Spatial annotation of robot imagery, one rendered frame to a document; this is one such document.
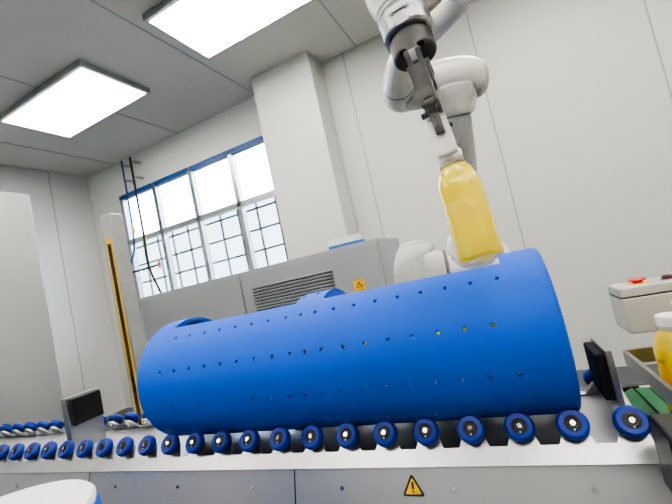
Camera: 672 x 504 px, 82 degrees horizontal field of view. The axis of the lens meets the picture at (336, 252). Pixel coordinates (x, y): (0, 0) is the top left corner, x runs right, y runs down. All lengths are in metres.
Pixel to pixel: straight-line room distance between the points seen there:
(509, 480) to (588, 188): 3.02
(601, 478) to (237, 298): 2.51
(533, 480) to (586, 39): 3.47
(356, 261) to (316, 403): 1.72
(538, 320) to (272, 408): 0.50
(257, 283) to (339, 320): 2.10
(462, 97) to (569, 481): 1.00
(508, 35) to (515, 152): 0.96
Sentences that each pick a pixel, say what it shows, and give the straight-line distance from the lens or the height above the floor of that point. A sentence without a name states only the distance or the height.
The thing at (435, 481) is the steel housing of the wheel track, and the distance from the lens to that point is 0.77.
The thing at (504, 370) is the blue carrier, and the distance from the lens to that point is 0.66.
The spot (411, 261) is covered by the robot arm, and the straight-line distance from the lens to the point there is 1.34.
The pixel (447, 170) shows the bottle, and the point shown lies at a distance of 0.63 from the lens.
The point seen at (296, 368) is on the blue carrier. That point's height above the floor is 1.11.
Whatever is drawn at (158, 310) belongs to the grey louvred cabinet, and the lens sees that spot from 3.50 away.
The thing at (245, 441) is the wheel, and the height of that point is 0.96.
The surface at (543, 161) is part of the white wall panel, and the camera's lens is 3.58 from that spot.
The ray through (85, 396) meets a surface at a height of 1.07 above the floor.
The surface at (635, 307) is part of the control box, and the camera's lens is 1.06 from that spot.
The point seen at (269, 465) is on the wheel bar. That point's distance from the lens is 0.89.
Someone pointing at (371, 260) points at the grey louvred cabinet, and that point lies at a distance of 2.39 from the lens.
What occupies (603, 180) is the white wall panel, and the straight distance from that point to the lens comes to 3.60.
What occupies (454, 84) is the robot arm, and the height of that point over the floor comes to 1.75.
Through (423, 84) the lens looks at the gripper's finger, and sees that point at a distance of 0.66.
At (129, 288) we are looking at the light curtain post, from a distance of 1.74.
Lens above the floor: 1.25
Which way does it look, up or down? 4 degrees up
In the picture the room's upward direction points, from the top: 12 degrees counter-clockwise
